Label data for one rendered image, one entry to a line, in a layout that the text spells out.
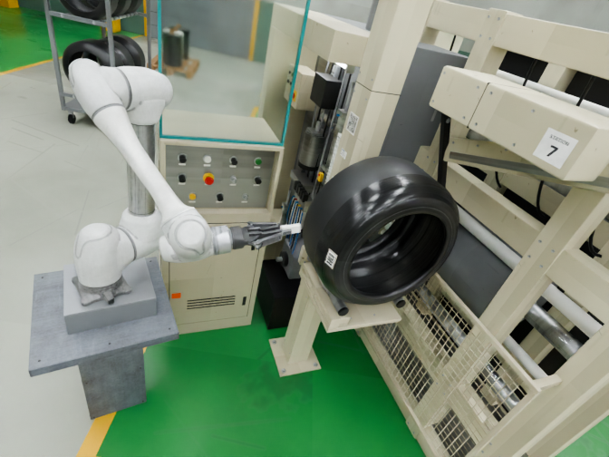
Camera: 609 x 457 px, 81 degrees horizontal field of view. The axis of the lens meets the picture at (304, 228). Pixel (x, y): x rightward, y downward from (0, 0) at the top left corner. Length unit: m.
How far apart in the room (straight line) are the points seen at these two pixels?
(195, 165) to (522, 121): 1.29
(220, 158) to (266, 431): 1.41
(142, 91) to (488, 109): 1.12
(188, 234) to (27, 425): 1.54
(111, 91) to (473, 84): 1.15
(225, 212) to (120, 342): 0.74
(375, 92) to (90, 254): 1.19
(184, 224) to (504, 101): 1.01
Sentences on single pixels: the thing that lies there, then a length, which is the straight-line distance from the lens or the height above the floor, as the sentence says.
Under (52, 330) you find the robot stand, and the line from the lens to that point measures 1.71.
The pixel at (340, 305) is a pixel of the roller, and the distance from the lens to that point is 1.45.
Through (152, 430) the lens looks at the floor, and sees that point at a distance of 2.14.
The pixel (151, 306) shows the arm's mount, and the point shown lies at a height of 0.71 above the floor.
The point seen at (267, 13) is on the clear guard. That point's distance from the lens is 1.59.
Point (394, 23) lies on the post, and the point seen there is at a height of 1.87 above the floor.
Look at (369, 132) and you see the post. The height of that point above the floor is 1.50.
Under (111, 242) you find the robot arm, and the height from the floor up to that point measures 0.99.
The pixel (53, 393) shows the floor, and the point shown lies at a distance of 2.33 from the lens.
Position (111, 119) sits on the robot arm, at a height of 1.47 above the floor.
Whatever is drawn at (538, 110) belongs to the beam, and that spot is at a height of 1.77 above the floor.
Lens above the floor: 1.91
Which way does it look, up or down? 33 degrees down
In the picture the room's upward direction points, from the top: 14 degrees clockwise
